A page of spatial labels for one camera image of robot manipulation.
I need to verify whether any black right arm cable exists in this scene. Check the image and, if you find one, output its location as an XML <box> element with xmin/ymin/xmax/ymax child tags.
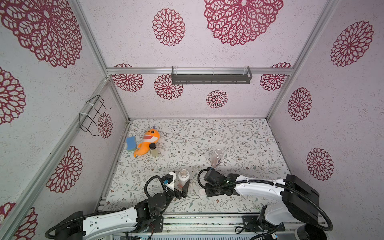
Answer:
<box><xmin>197</xmin><ymin>168</ymin><xmax>334</xmax><ymax>232</ymax></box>

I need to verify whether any white bottle orange base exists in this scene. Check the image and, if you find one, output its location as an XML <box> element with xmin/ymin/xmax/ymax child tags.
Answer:
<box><xmin>178</xmin><ymin>169</ymin><xmax>191</xmax><ymax>190</ymax></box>

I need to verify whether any blue green sponge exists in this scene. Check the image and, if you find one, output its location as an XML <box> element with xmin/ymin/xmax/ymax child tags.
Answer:
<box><xmin>126</xmin><ymin>136</ymin><xmax>137</xmax><ymax>152</ymax></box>

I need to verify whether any small white bottle cap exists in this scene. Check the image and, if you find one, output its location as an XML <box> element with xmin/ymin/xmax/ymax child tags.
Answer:
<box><xmin>199</xmin><ymin>189</ymin><xmax>207</xmax><ymax>196</ymax></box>

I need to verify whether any black capped square bottle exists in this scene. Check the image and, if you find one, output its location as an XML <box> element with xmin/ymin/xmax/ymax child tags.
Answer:
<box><xmin>149</xmin><ymin>143</ymin><xmax>159</xmax><ymax>157</ymax></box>

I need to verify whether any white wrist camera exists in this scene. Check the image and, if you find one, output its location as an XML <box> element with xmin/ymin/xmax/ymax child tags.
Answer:
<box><xmin>162</xmin><ymin>172</ymin><xmax>177</xmax><ymax>191</ymax></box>
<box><xmin>204</xmin><ymin>168</ymin><xmax>222</xmax><ymax>186</ymax></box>

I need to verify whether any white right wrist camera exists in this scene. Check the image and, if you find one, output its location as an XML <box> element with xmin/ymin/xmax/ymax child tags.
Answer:
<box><xmin>204</xmin><ymin>168</ymin><xmax>222</xmax><ymax>186</ymax></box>

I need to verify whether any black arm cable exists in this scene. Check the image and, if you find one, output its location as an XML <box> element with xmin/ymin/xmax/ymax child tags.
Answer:
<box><xmin>197</xmin><ymin>168</ymin><xmax>334</xmax><ymax>232</ymax></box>
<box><xmin>44</xmin><ymin>175</ymin><xmax>164</xmax><ymax>240</ymax></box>

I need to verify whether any orange shark plush toy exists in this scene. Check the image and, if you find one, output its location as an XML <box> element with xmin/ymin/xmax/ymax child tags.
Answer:
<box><xmin>134</xmin><ymin>129</ymin><xmax>160</xmax><ymax>158</ymax></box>

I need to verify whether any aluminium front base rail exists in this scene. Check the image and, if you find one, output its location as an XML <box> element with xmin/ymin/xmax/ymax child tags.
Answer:
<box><xmin>77</xmin><ymin>206</ymin><xmax>331</xmax><ymax>240</ymax></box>

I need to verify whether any black wire wall rack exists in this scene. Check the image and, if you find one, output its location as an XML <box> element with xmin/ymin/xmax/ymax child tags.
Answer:
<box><xmin>78</xmin><ymin>95</ymin><xmax>113</xmax><ymax>138</ymax></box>

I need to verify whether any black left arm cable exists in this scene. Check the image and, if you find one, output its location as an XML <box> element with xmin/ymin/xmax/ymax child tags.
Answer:
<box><xmin>44</xmin><ymin>175</ymin><xmax>164</xmax><ymax>240</ymax></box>

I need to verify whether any grey wall shelf rail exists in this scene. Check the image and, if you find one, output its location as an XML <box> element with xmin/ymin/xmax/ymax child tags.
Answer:
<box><xmin>171</xmin><ymin>67</ymin><xmax>253</xmax><ymax>85</ymax></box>

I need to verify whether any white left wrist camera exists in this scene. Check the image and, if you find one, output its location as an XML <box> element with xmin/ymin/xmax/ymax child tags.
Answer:
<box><xmin>162</xmin><ymin>172</ymin><xmax>177</xmax><ymax>191</ymax></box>

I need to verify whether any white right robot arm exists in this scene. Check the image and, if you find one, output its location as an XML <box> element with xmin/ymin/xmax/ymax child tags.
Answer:
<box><xmin>198</xmin><ymin>168</ymin><xmax>320</xmax><ymax>226</ymax></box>

